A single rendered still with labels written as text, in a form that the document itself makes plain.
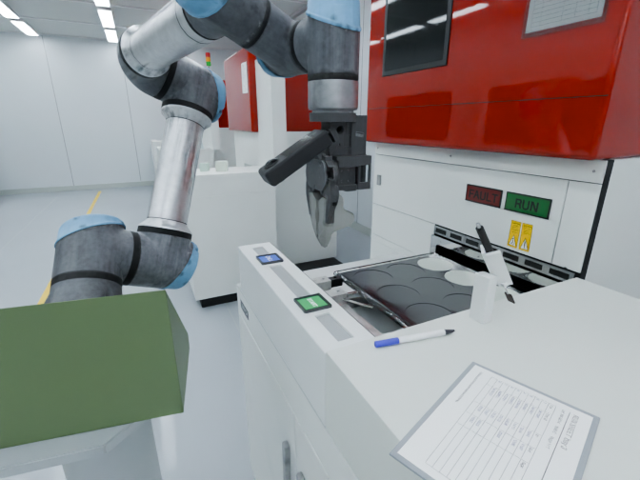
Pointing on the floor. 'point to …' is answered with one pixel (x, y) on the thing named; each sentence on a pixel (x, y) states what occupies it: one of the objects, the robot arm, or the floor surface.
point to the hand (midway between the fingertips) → (320, 240)
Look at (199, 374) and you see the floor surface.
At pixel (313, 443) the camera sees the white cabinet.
